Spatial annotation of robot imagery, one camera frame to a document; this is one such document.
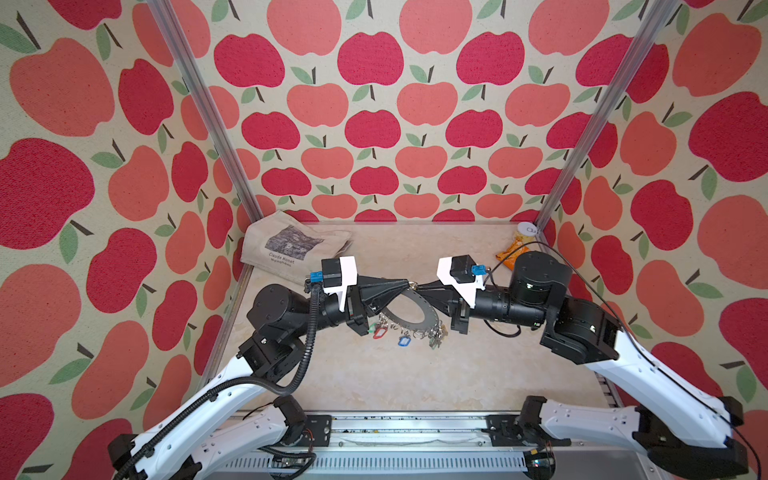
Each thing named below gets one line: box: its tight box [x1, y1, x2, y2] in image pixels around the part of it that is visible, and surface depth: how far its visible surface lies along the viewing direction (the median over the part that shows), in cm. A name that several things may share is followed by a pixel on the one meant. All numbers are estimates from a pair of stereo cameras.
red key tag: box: [373, 327, 389, 340], surface depth 63 cm
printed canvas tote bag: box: [240, 211, 353, 282], surface depth 109 cm
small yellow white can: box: [517, 221, 538, 243], surface depth 114 cm
